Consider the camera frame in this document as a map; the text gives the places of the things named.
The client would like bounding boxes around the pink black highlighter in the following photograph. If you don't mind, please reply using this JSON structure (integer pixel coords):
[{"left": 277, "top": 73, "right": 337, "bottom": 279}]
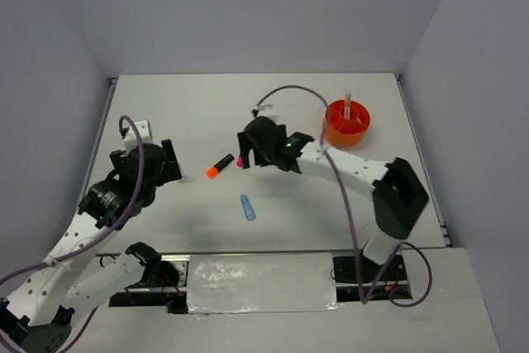
[{"left": 236, "top": 156, "right": 244, "bottom": 168}]

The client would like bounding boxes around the orange black highlighter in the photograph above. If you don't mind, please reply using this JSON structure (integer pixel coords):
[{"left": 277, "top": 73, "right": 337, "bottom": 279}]
[{"left": 206, "top": 154, "right": 235, "bottom": 179}]

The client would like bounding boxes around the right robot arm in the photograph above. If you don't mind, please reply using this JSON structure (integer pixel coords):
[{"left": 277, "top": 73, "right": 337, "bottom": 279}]
[{"left": 237, "top": 116, "right": 429, "bottom": 279}]

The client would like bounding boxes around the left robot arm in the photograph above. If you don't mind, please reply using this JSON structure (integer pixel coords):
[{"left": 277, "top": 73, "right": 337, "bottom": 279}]
[{"left": 1, "top": 140, "right": 182, "bottom": 352}]

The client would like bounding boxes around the orange round organizer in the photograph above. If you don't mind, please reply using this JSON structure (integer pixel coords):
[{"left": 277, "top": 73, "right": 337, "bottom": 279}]
[{"left": 322, "top": 99, "right": 371, "bottom": 149}]

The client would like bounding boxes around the white foil-covered panel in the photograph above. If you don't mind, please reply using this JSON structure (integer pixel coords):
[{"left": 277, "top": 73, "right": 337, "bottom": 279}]
[{"left": 187, "top": 253, "right": 339, "bottom": 314}]

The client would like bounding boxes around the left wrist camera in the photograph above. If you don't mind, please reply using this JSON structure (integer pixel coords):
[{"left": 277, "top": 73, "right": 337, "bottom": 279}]
[{"left": 120, "top": 119, "right": 154, "bottom": 153}]

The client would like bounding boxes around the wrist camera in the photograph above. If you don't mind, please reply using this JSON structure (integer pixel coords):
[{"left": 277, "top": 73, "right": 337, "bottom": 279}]
[
  {"left": 250, "top": 104, "right": 277, "bottom": 122},
  {"left": 120, "top": 119, "right": 154, "bottom": 153}
]

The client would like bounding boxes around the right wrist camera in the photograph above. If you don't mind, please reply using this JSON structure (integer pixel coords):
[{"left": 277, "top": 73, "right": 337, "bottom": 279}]
[{"left": 250, "top": 104, "right": 277, "bottom": 122}]

